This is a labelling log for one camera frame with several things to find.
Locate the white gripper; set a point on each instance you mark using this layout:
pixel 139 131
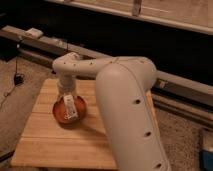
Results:
pixel 67 85

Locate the white plastic bottle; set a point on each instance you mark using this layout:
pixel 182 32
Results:
pixel 71 112

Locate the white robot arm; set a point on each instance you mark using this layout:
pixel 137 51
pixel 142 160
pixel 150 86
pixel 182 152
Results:
pixel 121 84

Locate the orange ceramic bowl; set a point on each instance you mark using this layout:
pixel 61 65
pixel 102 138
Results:
pixel 59 110

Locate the small white block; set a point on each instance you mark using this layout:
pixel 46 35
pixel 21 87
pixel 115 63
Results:
pixel 33 32

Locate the wooden board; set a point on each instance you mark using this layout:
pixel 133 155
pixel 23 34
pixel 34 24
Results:
pixel 44 143

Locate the blue box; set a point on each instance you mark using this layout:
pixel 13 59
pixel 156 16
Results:
pixel 206 152

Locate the wooden beam rail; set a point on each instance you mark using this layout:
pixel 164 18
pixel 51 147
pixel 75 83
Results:
pixel 198 97

